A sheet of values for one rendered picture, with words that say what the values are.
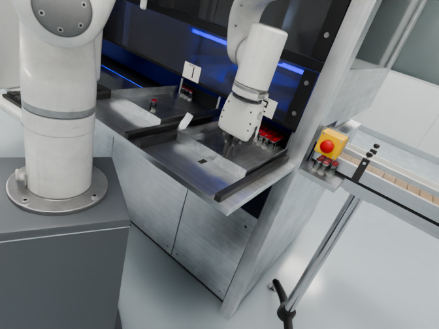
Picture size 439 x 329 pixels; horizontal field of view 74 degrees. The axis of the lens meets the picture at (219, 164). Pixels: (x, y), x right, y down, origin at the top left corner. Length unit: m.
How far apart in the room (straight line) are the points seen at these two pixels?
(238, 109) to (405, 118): 4.95
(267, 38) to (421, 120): 4.99
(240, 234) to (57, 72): 0.93
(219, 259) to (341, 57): 0.95
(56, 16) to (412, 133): 5.40
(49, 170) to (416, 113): 5.31
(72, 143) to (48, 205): 0.13
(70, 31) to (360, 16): 0.71
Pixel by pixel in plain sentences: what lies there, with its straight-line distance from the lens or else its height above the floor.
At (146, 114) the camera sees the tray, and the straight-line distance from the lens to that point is 1.01.
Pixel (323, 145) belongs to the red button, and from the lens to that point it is 0.93.
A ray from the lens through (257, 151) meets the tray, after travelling 1.01.
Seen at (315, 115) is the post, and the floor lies 1.06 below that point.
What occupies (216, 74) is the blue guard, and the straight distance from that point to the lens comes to 1.13.
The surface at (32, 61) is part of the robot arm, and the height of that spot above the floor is 1.12.
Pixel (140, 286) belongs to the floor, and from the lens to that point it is 1.60.
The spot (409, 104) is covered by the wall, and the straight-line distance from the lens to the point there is 5.54.
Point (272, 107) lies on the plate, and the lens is 1.01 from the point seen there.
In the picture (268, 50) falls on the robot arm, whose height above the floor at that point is 1.22.
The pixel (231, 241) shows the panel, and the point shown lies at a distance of 1.29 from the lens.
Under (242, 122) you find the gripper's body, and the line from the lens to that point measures 0.72.
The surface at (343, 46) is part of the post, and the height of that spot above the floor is 1.27.
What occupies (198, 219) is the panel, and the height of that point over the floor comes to 0.42.
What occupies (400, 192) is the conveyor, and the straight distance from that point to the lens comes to 1.08.
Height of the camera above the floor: 1.29
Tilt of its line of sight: 28 degrees down
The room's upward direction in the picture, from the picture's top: 17 degrees clockwise
